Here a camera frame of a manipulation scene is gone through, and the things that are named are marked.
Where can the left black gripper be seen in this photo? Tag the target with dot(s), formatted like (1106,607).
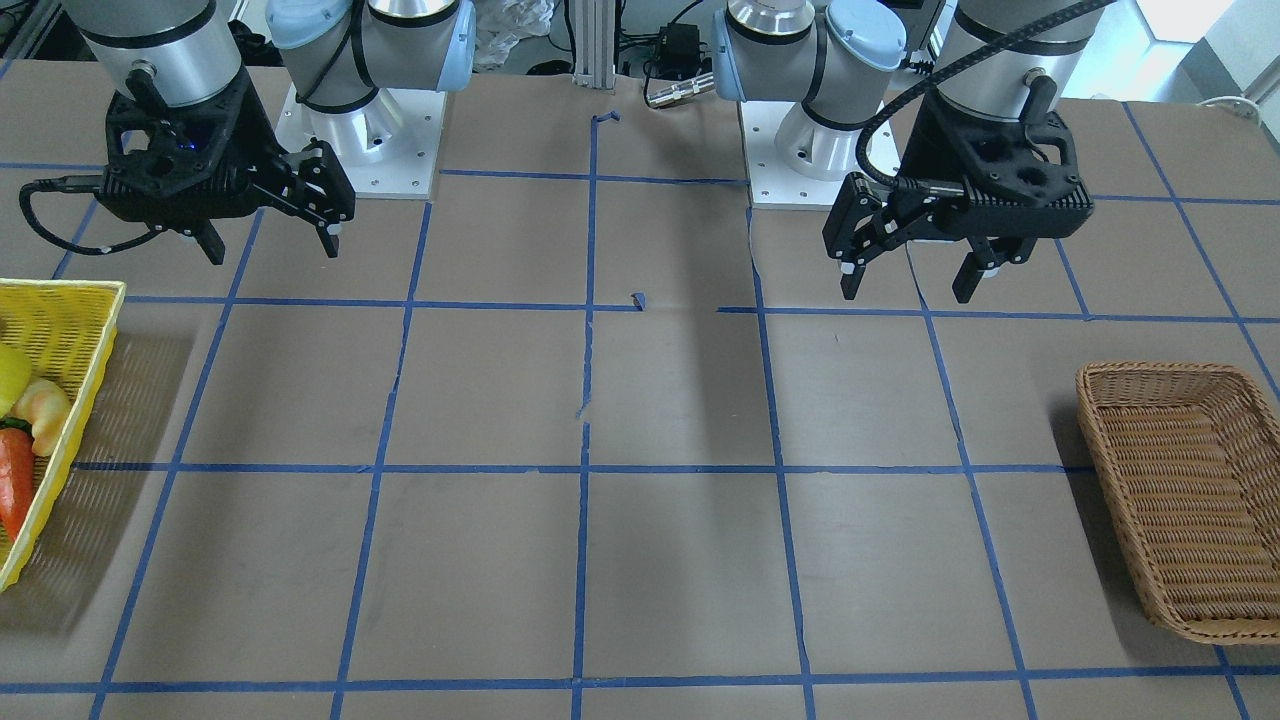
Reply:
(932,138)

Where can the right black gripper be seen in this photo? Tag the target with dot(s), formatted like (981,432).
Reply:
(257,133)

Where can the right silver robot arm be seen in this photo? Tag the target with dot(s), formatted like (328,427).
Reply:
(339,55)

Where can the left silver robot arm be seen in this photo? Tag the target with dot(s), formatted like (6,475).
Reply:
(836,62)

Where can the yellow plastic basket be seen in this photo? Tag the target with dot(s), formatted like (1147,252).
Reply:
(57,339)

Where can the silver metal cylinder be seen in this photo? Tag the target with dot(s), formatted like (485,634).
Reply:
(680,91)

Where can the peach toy fruit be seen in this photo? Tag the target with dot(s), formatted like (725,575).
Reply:
(46,407)

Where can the yellow green toy fruit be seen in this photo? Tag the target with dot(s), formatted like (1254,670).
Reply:
(16,374)

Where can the black power adapter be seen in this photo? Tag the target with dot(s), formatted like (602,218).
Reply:
(678,49)

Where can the brown wicker basket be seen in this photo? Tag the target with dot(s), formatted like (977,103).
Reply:
(1187,456)

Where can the orange toy carrot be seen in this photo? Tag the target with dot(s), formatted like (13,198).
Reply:
(17,477)

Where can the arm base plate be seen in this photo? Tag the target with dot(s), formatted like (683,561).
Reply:
(770,150)
(388,149)

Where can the aluminium frame post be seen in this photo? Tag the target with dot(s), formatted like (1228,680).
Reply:
(594,44)

